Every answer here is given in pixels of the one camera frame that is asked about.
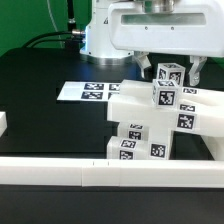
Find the white chair back frame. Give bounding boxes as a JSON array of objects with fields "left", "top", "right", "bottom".
[{"left": 107, "top": 80, "right": 224, "bottom": 137}]

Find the white tagged cube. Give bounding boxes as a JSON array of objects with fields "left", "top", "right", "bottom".
[
  {"left": 156, "top": 63, "right": 185, "bottom": 86},
  {"left": 152, "top": 79, "right": 179, "bottom": 108}
]

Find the white chair seat part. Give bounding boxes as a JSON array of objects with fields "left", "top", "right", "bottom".
[{"left": 120, "top": 80, "right": 177, "bottom": 150}]

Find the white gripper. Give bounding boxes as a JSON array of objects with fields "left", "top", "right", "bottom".
[{"left": 108, "top": 0, "right": 224, "bottom": 86}]

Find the white front fence bar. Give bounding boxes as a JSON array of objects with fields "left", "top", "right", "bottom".
[{"left": 0, "top": 157, "right": 224, "bottom": 188}]

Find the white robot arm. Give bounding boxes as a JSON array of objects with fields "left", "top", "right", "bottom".
[{"left": 80, "top": 0, "right": 224, "bottom": 86}]

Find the black vertical pole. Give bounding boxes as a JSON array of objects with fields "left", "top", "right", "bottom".
[{"left": 65, "top": 0, "right": 76, "bottom": 49}]

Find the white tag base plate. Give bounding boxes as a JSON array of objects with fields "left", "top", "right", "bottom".
[{"left": 57, "top": 81, "right": 120, "bottom": 102}]

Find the white left fence bar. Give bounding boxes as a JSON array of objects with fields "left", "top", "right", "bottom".
[{"left": 0, "top": 112, "right": 7, "bottom": 137}]

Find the white fence bar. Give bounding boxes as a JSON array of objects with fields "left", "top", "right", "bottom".
[
  {"left": 0, "top": 157, "right": 224, "bottom": 188},
  {"left": 203, "top": 136, "right": 224, "bottom": 161},
  {"left": 0, "top": 112, "right": 7, "bottom": 137}
]

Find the white right fence bar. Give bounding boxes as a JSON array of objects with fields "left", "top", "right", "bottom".
[{"left": 203, "top": 136, "right": 224, "bottom": 161}]

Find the black cable with connector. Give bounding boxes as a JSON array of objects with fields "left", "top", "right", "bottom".
[{"left": 21, "top": 29, "right": 87, "bottom": 49}]

